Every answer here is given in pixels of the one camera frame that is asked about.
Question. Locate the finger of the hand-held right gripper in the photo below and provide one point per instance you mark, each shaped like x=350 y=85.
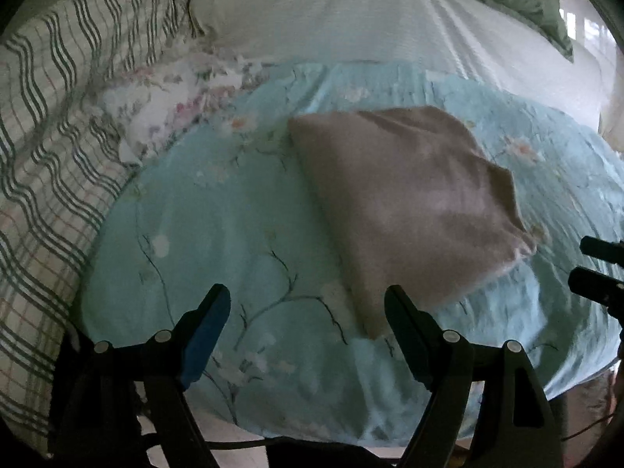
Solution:
x=602 y=247
x=597 y=285

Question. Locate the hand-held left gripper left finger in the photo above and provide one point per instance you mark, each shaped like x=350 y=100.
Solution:
x=207 y=336

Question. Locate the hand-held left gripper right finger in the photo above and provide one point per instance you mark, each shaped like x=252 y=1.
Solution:
x=407 y=339

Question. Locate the beige cloth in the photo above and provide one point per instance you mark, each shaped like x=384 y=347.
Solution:
x=414 y=200

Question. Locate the teal floral bed sheet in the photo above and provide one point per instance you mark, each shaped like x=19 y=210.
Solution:
x=219 y=214

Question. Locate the white floral cloth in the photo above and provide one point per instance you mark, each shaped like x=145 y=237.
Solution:
x=165 y=102

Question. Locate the plaid blanket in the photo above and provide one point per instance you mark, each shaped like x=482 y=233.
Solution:
x=48 y=156

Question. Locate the white striped pillow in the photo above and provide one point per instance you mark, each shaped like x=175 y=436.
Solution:
x=365 y=14

